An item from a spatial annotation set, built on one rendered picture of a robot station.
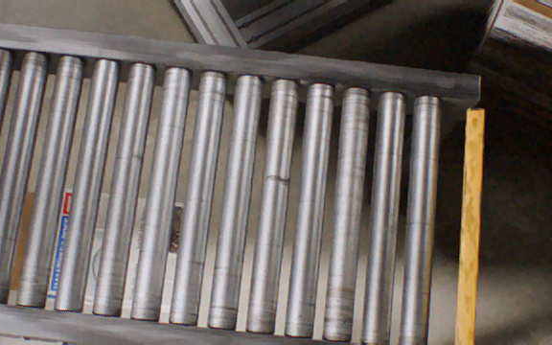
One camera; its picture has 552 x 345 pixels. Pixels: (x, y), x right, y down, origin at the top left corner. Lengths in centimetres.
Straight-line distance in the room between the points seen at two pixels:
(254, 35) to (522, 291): 97
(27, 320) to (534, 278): 140
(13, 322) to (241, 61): 60
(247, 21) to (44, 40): 75
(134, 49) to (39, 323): 51
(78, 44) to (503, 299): 133
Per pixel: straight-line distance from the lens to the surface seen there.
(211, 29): 221
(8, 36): 163
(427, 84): 158
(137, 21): 248
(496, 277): 237
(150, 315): 147
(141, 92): 155
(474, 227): 151
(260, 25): 222
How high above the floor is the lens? 225
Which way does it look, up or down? 75 degrees down
